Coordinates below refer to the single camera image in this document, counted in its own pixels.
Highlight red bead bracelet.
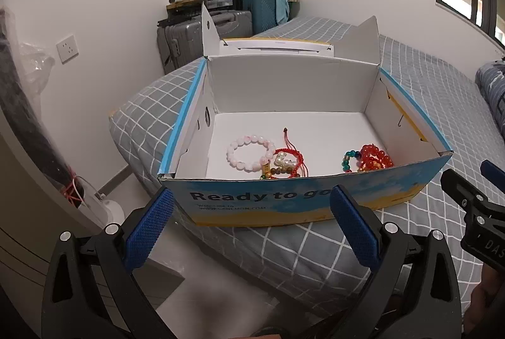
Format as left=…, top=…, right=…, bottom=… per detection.
left=357, top=144, right=394, bottom=171

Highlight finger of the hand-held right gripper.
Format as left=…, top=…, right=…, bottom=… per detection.
left=480, top=160, right=505, bottom=190
left=441, top=167, right=488, bottom=210

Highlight clear plastic bag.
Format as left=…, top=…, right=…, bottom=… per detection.
left=18, top=43, right=54, bottom=103

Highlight pink bead bracelet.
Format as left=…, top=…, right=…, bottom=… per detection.
left=226, top=133, right=277, bottom=174

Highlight white pearl bracelet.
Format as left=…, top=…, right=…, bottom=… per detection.
left=274, top=152, right=297, bottom=174

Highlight person's right hand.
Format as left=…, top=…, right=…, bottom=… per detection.
left=463, top=266, right=505, bottom=339

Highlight white wall socket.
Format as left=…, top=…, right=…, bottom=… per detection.
left=56, top=34, right=80, bottom=64

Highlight white and blue cardboard box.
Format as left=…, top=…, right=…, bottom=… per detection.
left=158, top=2, right=454, bottom=228

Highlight red cord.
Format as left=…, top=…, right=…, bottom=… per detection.
left=63, top=175, right=85, bottom=205

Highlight teal hard suitcase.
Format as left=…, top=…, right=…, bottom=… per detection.
left=241, top=0, right=290, bottom=38

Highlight grey patterned pillow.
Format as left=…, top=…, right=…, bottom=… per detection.
left=475, top=61, right=505, bottom=142

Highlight bed with grey checked sheet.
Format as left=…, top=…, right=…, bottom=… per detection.
left=108, top=16, right=505, bottom=308

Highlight light blue towel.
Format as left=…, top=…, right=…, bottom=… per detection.
left=272, top=0, right=290, bottom=24

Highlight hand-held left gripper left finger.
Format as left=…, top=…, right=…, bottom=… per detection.
left=41, top=187, right=174, bottom=339

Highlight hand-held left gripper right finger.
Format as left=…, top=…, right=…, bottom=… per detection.
left=312, top=185, right=462, bottom=339

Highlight grey hard suitcase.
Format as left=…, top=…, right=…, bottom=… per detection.
left=157, top=9, right=253, bottom=74

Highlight multicolour bead bracelet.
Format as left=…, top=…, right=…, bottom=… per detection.
left=341, top=150, right=361, bottom=174

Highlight stack of dark boxes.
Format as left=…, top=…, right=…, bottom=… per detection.
left=165, top=0, right=242, bottom=22

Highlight red string bracelet gold beads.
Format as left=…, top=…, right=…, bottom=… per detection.
left=260, top=147, right=310, bottom=180

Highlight white plastic appliance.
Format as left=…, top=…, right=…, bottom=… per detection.
left=81, top=181, right=128, bottom=229

